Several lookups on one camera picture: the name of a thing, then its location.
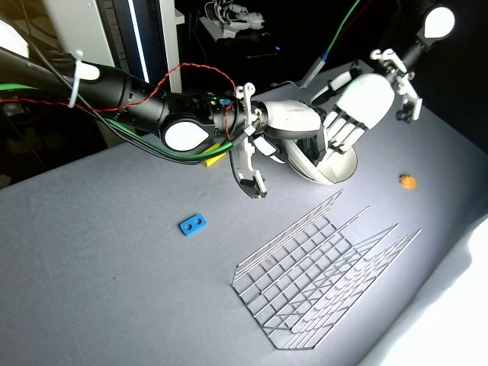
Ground yellow block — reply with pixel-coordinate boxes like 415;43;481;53
201;143;230;168

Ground green cable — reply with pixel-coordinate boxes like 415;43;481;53
326;0;362;55

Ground blue block with two holes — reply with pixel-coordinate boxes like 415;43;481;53
178;213;209;237

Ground white robot parts with cables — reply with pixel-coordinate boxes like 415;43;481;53
200;0;266;41

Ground silver wire dish rack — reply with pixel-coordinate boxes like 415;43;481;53
231;189;423;351

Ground white column with light strip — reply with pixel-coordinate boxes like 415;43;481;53
43;0;186;95

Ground orange cookie toy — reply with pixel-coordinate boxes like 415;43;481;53
398;173;418;191

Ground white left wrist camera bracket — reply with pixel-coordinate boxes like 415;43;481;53
370;48;424;123

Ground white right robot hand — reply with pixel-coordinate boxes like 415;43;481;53
253;99;329;165

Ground red cable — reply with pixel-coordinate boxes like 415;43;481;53
337;0;374;41

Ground grey cable adapter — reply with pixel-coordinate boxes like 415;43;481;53
303;51;329;88

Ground black plate with white inside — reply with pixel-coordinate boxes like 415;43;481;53
297;137;359;185

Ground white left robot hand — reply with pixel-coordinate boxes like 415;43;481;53
310;68;396;154

